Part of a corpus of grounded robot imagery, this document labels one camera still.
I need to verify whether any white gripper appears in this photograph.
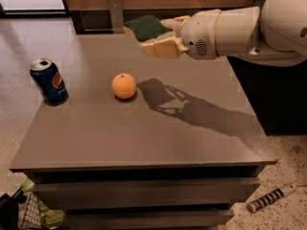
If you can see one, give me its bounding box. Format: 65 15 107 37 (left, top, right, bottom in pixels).
140 10 222 59

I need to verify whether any green and yellow sponge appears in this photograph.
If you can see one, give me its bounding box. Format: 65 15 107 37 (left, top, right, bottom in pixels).
124 14 174 43

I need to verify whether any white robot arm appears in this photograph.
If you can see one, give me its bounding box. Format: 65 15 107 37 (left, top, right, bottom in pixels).
141 0 307 67

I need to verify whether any blue pepsi can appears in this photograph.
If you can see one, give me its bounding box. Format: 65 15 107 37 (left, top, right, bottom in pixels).
30 58 69 106

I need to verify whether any orange fruit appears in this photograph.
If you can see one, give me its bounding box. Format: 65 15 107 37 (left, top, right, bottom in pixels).
112 73 136 99

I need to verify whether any grey drawer cabinet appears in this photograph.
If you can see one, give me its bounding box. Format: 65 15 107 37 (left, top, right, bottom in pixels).
11 34 276 230

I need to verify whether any black white striped tool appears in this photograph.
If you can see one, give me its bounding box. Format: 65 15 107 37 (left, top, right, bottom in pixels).
247 183 297 214

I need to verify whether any green snack bag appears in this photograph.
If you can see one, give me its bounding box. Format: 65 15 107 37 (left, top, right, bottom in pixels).
21 179 66 230

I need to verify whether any black mesh basket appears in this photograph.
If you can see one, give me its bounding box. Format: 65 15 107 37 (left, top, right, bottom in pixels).
0 189 41 230

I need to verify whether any left metal rail bracket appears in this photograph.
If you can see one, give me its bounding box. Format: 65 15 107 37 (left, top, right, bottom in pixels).
107 0 125 34

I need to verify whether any horizontal metal rail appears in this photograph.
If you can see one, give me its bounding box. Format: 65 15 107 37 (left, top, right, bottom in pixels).
83 28 125 34

